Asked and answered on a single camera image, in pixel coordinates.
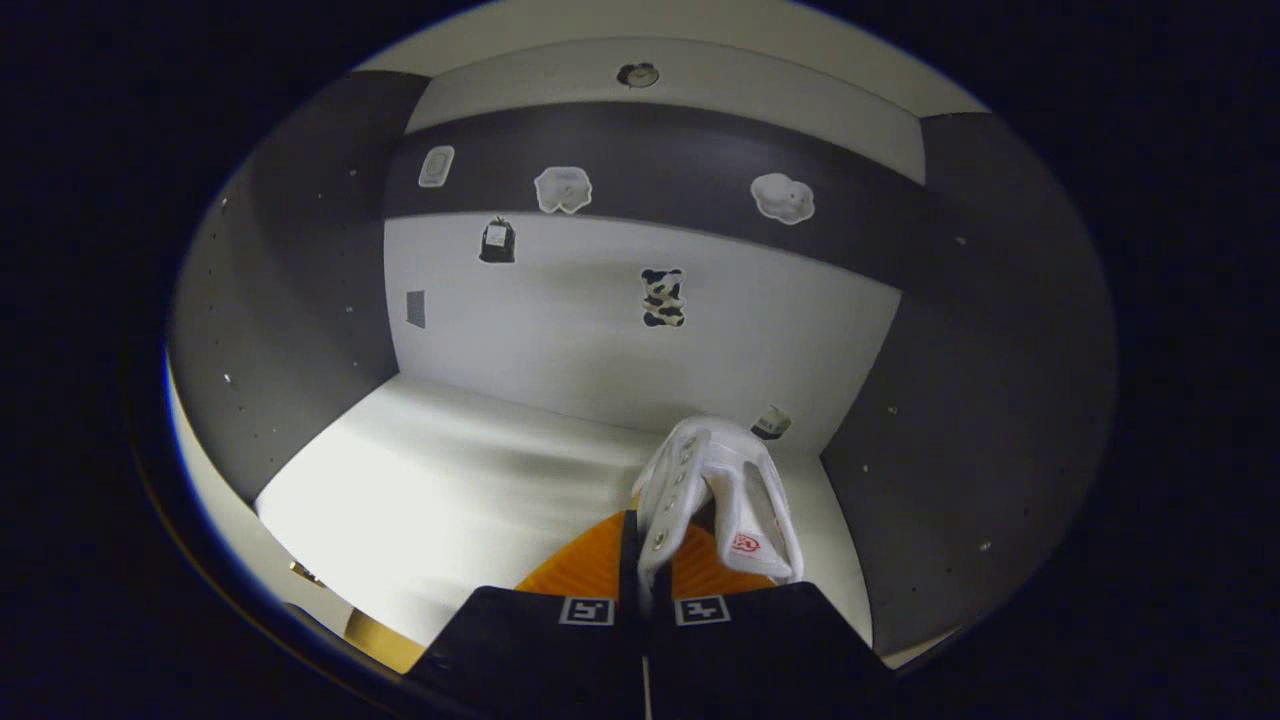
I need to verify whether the white shoe cabinet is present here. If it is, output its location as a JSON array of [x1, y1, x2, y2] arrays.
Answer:
[[165, 0, 1119, 691]]

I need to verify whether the white shoe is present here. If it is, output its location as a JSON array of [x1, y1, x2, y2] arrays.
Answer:
[[632, 414, 807, 593]]

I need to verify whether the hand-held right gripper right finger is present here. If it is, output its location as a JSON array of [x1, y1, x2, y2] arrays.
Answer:
[[640, 520, 906, 720]]

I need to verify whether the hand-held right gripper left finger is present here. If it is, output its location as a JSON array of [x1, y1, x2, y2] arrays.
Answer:
[[405, 508, 646, 720]]

